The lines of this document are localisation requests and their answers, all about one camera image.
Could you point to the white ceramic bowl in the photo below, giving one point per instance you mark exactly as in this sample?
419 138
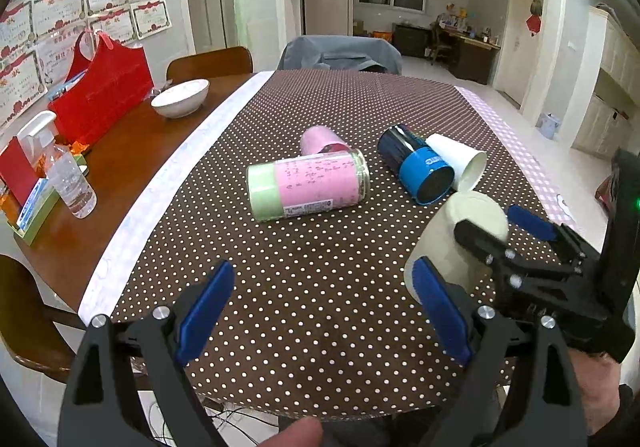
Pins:
180 97

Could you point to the person's right hand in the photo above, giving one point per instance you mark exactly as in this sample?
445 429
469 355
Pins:
597 392

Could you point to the white dispenser bottle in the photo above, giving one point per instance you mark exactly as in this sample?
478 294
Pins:
37 129

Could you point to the cream paper cup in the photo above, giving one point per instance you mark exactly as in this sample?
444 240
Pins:
435 237

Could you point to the green-lidded jar with pink label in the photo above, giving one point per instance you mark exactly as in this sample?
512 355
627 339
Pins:
310 184

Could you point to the light blue bucket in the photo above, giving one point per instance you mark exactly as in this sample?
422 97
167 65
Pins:
548 125

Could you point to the blue round can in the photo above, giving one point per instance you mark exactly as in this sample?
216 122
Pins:
415 167

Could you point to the red hanging decoration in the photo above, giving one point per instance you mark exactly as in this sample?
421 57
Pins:
534 12

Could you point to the grey covered chair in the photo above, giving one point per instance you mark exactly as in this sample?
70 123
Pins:
340 54

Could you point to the red box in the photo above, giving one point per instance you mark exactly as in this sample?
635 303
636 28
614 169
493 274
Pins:
17 172

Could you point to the brown polka dot tablecloth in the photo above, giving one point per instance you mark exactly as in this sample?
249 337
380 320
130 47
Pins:
325 267

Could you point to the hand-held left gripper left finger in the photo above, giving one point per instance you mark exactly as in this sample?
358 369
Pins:
205 312

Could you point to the person's left hand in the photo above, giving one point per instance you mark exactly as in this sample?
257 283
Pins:
300 434

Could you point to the pink cup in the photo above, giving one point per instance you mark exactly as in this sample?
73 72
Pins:
320 139

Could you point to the dark wooden desk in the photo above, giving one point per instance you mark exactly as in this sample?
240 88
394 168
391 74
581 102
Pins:
465 54

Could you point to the green tray box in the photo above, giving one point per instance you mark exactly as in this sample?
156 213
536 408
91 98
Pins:
35 219

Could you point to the wooden chair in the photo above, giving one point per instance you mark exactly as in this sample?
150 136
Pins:
25 322
210 62

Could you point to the white door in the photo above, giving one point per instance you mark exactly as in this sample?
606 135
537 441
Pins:
517 57

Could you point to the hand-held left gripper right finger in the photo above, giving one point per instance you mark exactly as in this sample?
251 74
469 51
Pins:
442 312

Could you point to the clear plastic water bottle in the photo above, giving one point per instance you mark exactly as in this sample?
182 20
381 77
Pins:
75 187

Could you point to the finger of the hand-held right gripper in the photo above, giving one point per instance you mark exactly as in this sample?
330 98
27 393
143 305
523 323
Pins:
480 239
531 222

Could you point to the dark desk chair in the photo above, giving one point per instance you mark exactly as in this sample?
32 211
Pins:
437 44

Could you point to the red bag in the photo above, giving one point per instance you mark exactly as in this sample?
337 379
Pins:
100 94

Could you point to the white paper cup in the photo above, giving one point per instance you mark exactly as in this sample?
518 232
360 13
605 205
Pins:
457 154

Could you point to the cream cabinet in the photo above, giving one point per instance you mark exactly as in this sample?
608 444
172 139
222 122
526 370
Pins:
607 82

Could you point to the wall of framed certificates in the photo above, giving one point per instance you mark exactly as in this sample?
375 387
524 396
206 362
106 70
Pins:
60 12

